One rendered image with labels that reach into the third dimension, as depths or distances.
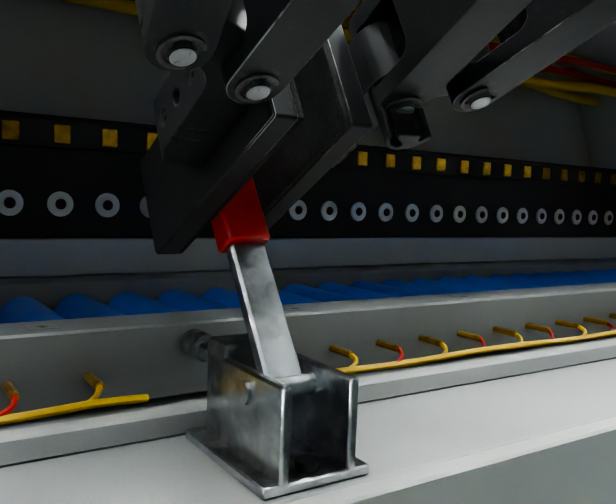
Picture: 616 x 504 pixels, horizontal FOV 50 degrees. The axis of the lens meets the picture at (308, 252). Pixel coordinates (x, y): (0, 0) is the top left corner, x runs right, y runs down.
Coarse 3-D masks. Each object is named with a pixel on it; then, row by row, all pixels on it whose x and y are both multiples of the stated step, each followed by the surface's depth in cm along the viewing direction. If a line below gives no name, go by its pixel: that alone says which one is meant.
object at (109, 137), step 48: (0, 144) 27; (48, 144) 28; (96, 144) 29; (144, 144) 31; (48, 192) 29; (96, 192) 30; (144, 192) 31; (336, 192) 37; (384, 192) 39; (432, 192) 41; (480, 192) 43; (528, 192) 46; (576, 192) 49
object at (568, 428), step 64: (0, 256) 27; (64, 256) 29; (128, 256) 30; (192, 256) 32; (320, 256) 36; (384, 256) 39; (448, 256) 42; (512, 256) 45; (576, 256) 49; (512, 384) 23; (576, 384) 23; (128, 448) 16; (192, 448) 16; (384, 448) 17; (448, 448) 17; (512, 448) 17; (576, 448) 18
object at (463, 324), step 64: (64, 320) 19; (128, 320) 20; (192, 320) 20; (320, 320) 22; (384, 320) 24; (448, 320) 26; (512, 320) 28; (576, 320) 30; (0, 384) 17; (64, 384) 18; (128, 384) 19; (192, 384) 20
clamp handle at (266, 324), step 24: (240, 192) 17; (216, 216) 17; (240, 216) 17; (216, 240) 17; (240, 240) 17; (264, 240) 17; (240, 264) 16; (264, 264) 17; (240, 288) 16; (264, 288) 16; (264, 312) 16; (264, 336) 16; (288, 336) 16; (264, 360) 15; (288, 360) 16
